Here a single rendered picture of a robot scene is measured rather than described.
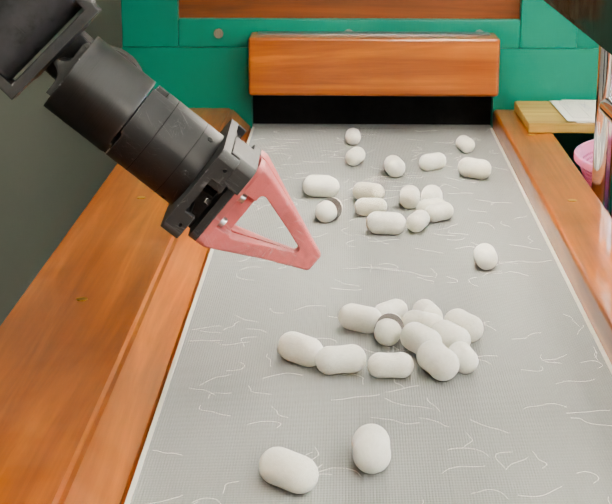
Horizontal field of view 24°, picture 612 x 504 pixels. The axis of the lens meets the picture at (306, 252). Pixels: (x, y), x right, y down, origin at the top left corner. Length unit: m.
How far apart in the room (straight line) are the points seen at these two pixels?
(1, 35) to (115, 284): 0.25
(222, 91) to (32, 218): 0.97
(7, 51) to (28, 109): 1.76
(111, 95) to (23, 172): 1.79
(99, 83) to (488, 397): 0.32
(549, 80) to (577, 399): 0.93
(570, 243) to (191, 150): 0.40
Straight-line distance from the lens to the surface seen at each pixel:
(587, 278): 1.13
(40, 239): 2.74
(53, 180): 2.71
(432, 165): 1.58
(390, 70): 1.75
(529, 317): 1.11
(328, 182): 1.45
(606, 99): 1.42
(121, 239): 1.22
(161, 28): 1.82
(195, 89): 1.83
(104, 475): 0.81
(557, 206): 1.34
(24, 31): 0.93
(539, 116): 1.72
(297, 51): 1.75
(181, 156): 0.93
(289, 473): 0.80
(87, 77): 0.93
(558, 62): 1.83
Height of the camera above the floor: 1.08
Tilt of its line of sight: 16 degrees down
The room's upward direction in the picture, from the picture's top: straight up
